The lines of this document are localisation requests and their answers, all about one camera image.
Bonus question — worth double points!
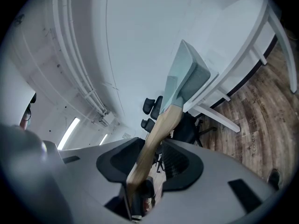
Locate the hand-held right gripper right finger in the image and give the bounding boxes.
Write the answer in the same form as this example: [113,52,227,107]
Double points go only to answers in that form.
[143,139,281,224]

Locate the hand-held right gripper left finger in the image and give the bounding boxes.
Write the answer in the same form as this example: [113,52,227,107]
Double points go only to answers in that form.
[57,137,147,224]

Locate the grey square pan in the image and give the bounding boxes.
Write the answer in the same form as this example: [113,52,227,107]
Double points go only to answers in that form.
[126,39,211,197]

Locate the white ceiling junction box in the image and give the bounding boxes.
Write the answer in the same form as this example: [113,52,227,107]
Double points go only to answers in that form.
[99,112,115,126]

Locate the person's black shoe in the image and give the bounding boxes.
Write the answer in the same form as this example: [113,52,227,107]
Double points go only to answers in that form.
[267,169,281,191]

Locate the person's head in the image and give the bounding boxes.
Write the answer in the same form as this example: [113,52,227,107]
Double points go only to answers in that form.
[20,92,37,131]

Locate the white ceiling pipes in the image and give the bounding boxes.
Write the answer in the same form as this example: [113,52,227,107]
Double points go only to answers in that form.
[52,0,110,116]

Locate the white table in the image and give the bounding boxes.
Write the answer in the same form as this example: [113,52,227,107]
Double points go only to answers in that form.
[182,0,299,133]

